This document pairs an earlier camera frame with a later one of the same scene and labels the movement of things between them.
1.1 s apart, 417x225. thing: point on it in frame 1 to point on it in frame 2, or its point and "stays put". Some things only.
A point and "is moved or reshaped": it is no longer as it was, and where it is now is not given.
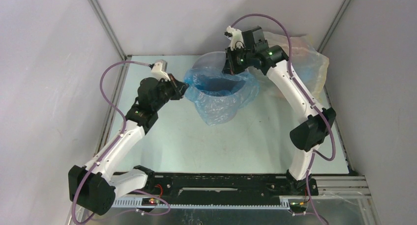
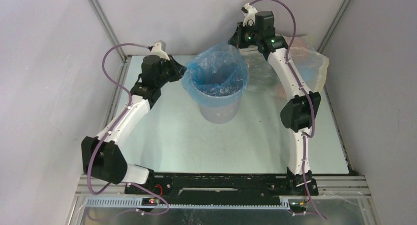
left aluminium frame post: x=105 y=23 stays put
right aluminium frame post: x=336 y=20 stays put
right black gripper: x=230 y=62 to x=235 y=39
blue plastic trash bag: x=219 y=96 is moved or reshaped
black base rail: x=185 y=185 stays put
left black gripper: x=178 y=88 to x=178 y=70
